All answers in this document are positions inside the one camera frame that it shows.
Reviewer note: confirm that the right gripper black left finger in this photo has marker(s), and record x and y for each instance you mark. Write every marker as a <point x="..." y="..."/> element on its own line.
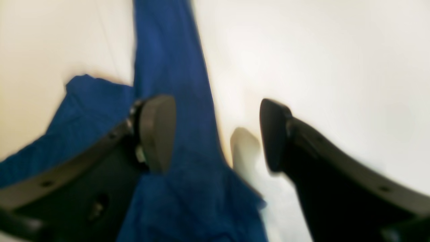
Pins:
<point x="86" y="199"/>

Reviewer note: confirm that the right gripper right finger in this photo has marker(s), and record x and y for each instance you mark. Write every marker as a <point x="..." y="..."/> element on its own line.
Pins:
<point x="342" y="200"/>

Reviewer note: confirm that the dark blue t-shirt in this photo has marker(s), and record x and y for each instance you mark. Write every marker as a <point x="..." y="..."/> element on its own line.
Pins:
<point x="200" y="199"/>

